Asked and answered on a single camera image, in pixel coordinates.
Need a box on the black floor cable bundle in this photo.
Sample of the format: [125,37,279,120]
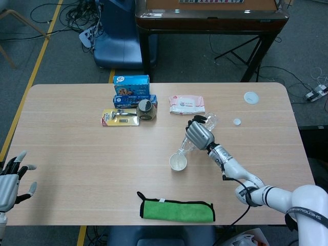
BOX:
[30,0,103,52]

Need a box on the white floor power strip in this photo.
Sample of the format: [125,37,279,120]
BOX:
[304,84,328,103]

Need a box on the blue chocolate chip cookie box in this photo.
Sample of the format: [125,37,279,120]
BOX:
[112,74,151,96]

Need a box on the left robot hand grey black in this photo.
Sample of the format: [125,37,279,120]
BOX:
[0,150,38,212]

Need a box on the pink white wet wipes pack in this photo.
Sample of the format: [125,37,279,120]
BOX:
[168,94,206,115]

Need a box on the blue Oreo cookie box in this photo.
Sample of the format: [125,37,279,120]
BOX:
[113,94,158,108]

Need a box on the round grey table grommet cover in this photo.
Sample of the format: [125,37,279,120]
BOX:
[243,91,260,105]

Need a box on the green cloth black trim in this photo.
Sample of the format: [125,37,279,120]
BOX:
[136,191,216,222]

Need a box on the brown mahjong table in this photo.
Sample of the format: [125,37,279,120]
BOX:
[135,0,288,83]

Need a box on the glass jar black lid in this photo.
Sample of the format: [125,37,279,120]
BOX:
[136,99,157,121]

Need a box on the dark blue seat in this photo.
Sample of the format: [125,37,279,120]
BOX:
[106,225,218,246]

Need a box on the right robot hand grey black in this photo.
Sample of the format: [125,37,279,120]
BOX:
[186,115,215,151]

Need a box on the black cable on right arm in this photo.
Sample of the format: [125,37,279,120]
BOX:
[214,163,254,246]

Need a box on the blue machine base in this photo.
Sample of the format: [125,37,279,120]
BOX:
[93,0,157,70]

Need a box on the white paper cup floral print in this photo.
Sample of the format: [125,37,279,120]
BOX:
[169,153,188,172]

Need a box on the clear plastic bottle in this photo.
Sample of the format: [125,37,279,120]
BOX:
[178,112,220,156]

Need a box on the razor in yellow blister pack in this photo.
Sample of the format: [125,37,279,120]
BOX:
[99,108,140,127]

